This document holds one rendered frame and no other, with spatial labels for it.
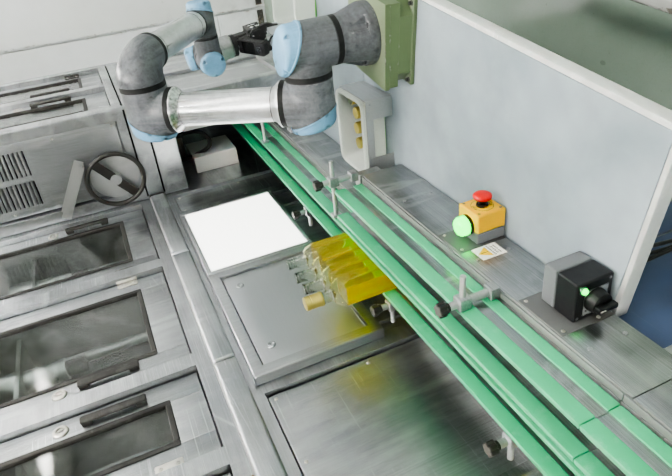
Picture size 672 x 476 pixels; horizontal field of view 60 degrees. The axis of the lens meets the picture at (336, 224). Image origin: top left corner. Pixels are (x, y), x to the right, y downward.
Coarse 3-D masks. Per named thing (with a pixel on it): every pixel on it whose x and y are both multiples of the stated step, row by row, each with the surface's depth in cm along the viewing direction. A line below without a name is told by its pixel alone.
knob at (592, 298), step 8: (600, 288) 98; (592, 296) 97; (600, 296) 96; (608, 296) 97; (584, 304) 98; (592, 304) 97; (600, 304) 97; (608, 304) 97; (616, 304) 97; (592, 312) 98; (600, 312) 96
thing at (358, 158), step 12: (336, 96) 168; (348, 96) 160; (348, 108) 171; (360, 108) 155; (348, 120) 172; (360, 120) 174; (348, 132) 174; (348, 144) 176; (348, 156) 176; (360, 156) 174; (360, 168) 168
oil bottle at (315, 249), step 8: (320, 240) 154; (328, 240) 154; (336, 240) 154; (344, 240) 153; (352, 240) 153; (312, 248) 152; (320, 248) 151; (328, 248) 151; (336, 248) 152; (312, 256) 150
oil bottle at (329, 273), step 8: (360, 256) 147; (336, 264) 145; (344, 264) 144; (352, 264) 144; (360, 264) 144; (368, 264) 144; (328, 272) 142; (336, 272) 142; (344, 272) 142; (328, 280) 141; (328, 288) 142
